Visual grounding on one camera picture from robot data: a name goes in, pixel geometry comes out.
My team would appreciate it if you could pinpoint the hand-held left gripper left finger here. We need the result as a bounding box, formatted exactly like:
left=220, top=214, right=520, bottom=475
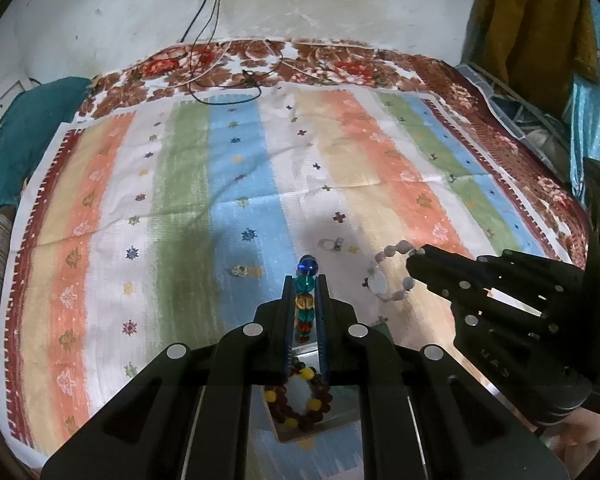
left=40, top=275, right=301, bottom=480

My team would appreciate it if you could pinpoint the person's right hand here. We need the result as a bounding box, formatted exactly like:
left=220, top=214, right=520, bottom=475
left=542, top=405, right=600, bottom=466

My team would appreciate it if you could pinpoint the multicolour glass bead bracelet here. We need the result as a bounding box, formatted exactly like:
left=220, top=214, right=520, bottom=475
left=292, top=255, right=323, bottom=347

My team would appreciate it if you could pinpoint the dark brown yellow bead bracelet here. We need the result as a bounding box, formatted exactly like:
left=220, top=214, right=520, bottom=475
left=262, top=355, right=334, bottom=432

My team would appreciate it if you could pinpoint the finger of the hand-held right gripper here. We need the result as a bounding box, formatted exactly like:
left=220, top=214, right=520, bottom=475
left=405, top=244, right=588, bottom=311
left=405, top=260, right=561, bottom=356

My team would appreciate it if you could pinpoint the blue printed curtain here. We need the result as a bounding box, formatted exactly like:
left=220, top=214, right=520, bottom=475
left=567, top=0, right=600, bottom=206

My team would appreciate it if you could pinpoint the plastic covered rack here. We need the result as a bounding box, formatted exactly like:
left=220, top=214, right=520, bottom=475
left=455, top=62, right=581, bottom=186

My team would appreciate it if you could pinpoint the white cable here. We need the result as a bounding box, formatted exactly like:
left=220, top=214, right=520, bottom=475
left=189, top=39, right=232, bottom=84

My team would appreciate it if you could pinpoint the teal pillow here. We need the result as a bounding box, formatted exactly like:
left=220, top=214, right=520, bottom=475
left=0, top=76, right=93, bottom=218

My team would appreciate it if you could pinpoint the rectangular metal tin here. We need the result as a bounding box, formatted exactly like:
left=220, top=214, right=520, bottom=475
left=247, top=327, right=416, bottom=445

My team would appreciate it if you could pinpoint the white grey bead bracelet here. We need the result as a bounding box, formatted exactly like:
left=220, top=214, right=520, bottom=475
left=361, top=242, right=426, bottom=304

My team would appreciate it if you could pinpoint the mustard hanging garment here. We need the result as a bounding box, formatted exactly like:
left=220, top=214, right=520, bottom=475
left=462, top=0, right=598, bottom=121

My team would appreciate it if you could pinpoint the striped colourful cloth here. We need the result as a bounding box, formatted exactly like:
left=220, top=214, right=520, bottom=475
left=0, top=82, right=563, bottom=466

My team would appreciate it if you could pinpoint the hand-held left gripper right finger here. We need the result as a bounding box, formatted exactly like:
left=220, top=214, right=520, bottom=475
left=315, top=275, right=571, bottom=480

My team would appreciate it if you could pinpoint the black cable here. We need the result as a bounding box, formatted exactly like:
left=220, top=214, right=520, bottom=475
left=179, top=0, right=217, bottom=44
left=186, top=0, right=287, bottom=107

